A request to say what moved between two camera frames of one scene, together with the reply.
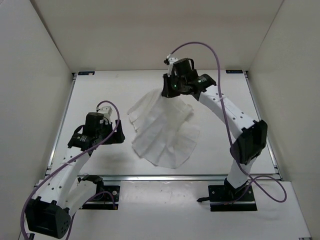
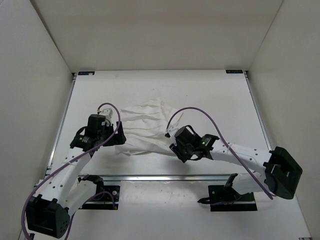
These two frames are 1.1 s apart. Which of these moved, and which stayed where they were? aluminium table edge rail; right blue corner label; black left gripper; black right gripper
Moved: black right gripper
Stayed: right blue corner label; black left gripper; aluminium table edge rail
